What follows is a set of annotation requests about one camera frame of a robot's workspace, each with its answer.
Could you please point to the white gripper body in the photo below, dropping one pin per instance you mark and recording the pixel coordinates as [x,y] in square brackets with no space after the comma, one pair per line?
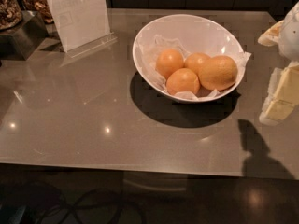
[290,36]

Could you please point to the white paper liner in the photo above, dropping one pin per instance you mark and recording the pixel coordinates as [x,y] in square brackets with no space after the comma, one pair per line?
[146,49]

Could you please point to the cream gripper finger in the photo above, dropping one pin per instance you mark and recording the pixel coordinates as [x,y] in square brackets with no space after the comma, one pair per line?
[283,95]
[271,36]

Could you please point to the white ceramic bowl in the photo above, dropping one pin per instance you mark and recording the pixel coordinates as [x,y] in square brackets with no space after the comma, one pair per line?
[183,24]

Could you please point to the glass jar of nuts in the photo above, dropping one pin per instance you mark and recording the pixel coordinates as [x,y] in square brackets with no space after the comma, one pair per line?
[10,14]

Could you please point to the acrylic sign holder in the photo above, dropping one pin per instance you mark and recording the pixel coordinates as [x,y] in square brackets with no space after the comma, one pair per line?
[82,25]

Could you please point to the dark metal stand box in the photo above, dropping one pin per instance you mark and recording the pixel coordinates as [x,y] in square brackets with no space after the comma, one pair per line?
[19,42]

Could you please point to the snack container in background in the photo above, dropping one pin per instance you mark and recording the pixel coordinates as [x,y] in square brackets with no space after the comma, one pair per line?
[40,6]

